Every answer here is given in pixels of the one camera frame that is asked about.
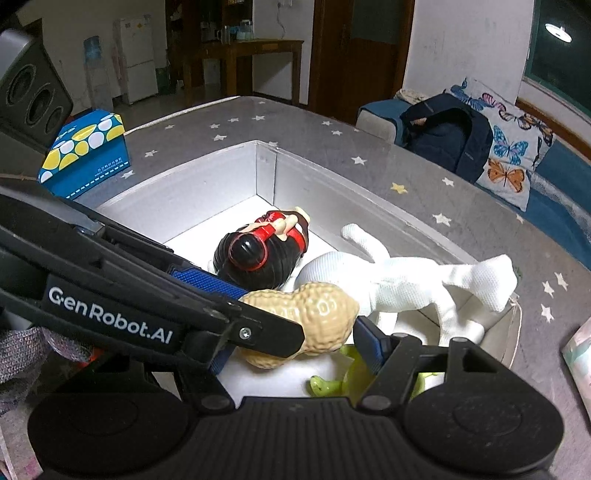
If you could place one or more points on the blue spotted tissue box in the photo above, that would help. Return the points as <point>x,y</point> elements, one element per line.
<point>92,157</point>

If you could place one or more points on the butterfly print pillow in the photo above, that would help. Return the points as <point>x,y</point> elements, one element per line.
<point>508,152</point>

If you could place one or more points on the beige peanut toy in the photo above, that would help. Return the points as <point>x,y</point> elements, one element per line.
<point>318,314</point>

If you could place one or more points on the green frog toy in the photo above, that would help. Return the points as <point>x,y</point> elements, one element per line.
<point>328,385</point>

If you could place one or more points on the dark window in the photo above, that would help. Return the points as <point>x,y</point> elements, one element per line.
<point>558,50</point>

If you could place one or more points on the water dispenser with bottle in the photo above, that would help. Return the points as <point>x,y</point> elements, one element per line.
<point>98,74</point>

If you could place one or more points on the wooden desk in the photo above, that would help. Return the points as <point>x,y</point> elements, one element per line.
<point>258,48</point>

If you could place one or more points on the white refrigerator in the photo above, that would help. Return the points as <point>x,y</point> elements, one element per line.
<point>138,60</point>

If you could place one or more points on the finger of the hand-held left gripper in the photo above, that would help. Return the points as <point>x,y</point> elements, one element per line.
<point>258,332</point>
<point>207,282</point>

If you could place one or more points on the wooden door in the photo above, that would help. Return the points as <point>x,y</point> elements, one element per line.
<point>351,60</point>

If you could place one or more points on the person's left forearm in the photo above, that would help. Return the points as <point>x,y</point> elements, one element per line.
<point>37,353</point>

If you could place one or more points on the white cardboard box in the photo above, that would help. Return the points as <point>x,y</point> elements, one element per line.
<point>217,184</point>

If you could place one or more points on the black and red figure toy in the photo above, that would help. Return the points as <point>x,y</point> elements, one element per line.
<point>258,258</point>

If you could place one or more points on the white plush rabbit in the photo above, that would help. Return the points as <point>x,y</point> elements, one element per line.
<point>406,286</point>

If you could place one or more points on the dark storage shelf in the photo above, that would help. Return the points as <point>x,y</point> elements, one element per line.
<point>189,23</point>

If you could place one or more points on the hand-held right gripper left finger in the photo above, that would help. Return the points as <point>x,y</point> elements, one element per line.
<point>217,369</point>

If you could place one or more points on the blue sofa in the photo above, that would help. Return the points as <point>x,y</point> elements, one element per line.
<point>558,217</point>

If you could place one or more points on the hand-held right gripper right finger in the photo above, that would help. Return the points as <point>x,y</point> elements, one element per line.
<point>371,344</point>

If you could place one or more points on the dark blue backpack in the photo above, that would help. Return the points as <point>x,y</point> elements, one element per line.
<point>443,134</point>

